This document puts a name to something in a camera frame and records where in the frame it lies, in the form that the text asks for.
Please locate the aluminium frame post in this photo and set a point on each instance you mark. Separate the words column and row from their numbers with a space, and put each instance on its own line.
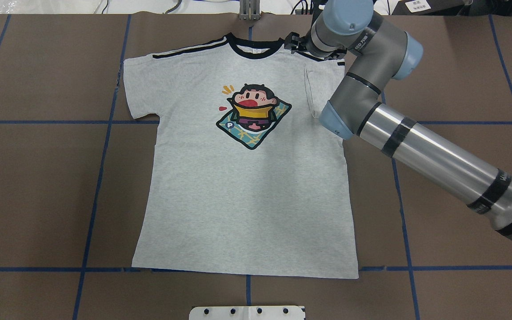
column 249, row 10

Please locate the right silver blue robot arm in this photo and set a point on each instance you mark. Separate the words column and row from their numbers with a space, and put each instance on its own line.
column 384, row 52

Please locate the white camera mast base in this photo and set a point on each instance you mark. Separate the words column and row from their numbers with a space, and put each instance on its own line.
column 263, row 312

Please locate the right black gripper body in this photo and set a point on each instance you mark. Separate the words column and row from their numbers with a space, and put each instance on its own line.
column 294, row 44

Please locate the grey cartoon print t-shirt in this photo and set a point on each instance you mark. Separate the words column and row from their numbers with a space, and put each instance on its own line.
column 245, row 179

